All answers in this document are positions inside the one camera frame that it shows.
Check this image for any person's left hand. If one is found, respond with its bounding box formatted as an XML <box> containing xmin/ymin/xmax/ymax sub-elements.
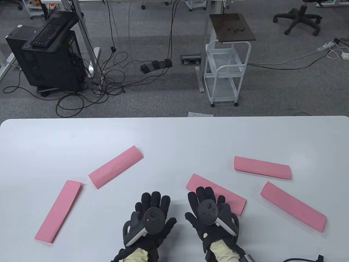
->
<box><xmin>123</xmin><ymin>191</ymin><xmax>177</xmax><ymax>249</ymax></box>

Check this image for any person's right hand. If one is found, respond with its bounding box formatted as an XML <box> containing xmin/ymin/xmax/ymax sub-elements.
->
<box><xmin>185</xmin><ymin>186</ymin><xmax>240</xmax><ymax>242</ymax></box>

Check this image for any pink paper sheet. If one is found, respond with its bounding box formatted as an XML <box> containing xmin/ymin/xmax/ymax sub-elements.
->
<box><xmin>88</xmin><ymin>145</ymin><xmax>144</xmax><ymax>189</ymax></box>
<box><xmin>186</xmin><ymin>174</ymin><xmax>247</xmax><ymax>216</ymax></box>
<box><xmin>234</xmin><ymin>156</ymin><xmax>292</xmax><ymax>180</ymax></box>
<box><xmin>260</xmin><ymin>181</ymin><xmax>327</xmax><ymax>233</ymax></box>
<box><xmin>34</xmin><ymin>180</ymin><xmax>82</xmax><ymax>243</ymax></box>

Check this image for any grey white handheld controller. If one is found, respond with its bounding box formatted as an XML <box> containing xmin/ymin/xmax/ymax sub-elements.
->
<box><xmin>197</xmin><ymin>200</ymin><xmax>236</xmax><ymax>237</ymax></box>
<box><xmin>128</xmin><ymin>208</ymin><xmax>166</xmax><ymax>246</ymax></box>

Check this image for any person's right forearm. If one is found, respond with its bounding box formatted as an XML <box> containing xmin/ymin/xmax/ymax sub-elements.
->
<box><xmin>203</xmin><ymin>239</ymin><xmax>246</xmax><ymax>262</ymax></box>

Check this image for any person's left forearm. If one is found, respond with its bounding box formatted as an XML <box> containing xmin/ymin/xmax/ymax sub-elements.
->
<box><xmin>112</xmin><ymin>244</ymin><xmax>160</xmax><ymax>262</ymax></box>

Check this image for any black foot pedal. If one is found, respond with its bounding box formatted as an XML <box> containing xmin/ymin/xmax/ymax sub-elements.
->
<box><xmin>140</xmin><ymin>59</ymin><xmax>173</xmax><ymax>74</ymax></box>

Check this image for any metal floor socket box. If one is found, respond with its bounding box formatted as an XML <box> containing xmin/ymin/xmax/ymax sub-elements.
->
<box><xmin>180</xmin><ymin>55</ymin><xmax>202</xmax><ymax>66</ymax></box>

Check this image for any grey metal desk leg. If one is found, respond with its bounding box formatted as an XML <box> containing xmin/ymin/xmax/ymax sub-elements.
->
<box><xmin>61</xmin><ymin>0</ymin><xmax>101</xmax><ymax>96</ymax></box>

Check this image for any black computer tower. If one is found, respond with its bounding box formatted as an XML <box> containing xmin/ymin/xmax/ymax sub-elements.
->
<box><xmin>5</xmin><ymin>25</ymin><xmax>85</xmax><ymax>94</ymax></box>

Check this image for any dark brown board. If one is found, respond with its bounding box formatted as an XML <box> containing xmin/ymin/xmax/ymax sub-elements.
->
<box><xmin>209</xmin><ymin>13</ymin><xmax>257</xmax><ymax>44</ymax></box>

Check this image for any white storage cart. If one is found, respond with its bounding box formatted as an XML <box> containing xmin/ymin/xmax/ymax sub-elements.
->
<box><xmin>22</xmin><ymin>0</ymin><xmax>50</xmax><ymax>20</ymax></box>
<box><xmin>184</xmin><ymin>0</ymin><xmax>208</xmax><ymax>12</ymax></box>

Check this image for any white power strip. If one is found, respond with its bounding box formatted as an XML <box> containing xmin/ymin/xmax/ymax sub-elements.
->
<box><xmin>317</xmin><ymin>41</ymin><xmax>336</xmax><ymax>52</ymax></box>

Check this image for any black keyboard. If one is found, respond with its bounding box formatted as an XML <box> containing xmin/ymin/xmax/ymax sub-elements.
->
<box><xmin>29</xmin><ymin>17</ymin><xmax>69</xmax><ymax>48</ymax></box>

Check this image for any white desk foot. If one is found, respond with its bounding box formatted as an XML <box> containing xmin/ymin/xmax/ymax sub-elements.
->
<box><xmin>0</xmin><ymin>49</ymin><xmax>17</xmax><ymax>83</ymax></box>

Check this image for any black office chair base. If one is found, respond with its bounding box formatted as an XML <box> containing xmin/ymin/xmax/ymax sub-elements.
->
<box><xmin>273</xmin><ymin>0</ymin><xmax>323</xmax><ymax>36</ymax></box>

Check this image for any white wire cart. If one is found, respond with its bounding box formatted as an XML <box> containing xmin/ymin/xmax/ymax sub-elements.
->
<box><xmin>204</xmin><ymin>40</ymin><xmax>252</xmax><ymax>107</ymax></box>

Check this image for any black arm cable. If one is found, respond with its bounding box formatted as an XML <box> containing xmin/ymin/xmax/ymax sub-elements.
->
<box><xmin>283</xmin><ymin>255</ymin><xmax>324</xmax><ymax>262</ymax></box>

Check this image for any tangle of black floor cables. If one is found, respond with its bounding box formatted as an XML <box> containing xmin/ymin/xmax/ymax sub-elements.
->
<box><xmin>2</xmin><ymin>0</ymin><xmax>182</xmax><ymax>118</ymax></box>

